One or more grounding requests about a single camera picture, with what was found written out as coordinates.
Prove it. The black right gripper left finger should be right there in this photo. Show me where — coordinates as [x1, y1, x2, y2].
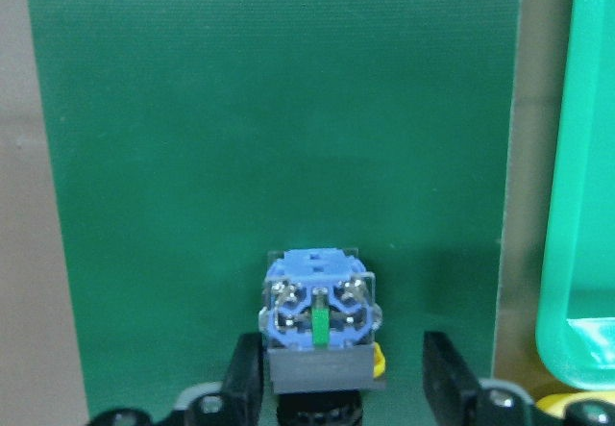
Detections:
[213, 333, 264, 426]

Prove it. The green conveyor belt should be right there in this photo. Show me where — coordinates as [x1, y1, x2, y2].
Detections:
[28, 0, 519, 425]

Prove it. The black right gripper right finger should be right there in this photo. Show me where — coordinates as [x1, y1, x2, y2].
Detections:
[422, 331, 483, 426]

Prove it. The yellow mushroom push button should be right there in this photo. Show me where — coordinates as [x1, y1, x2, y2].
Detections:
[258, 247, 386, 425]

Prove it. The yellow plastic tray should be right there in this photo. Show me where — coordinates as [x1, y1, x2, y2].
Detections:
[535, 390, 615, 419]

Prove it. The green plastic tray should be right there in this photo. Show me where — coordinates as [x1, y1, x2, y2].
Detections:
[535, 0, 614, 390]

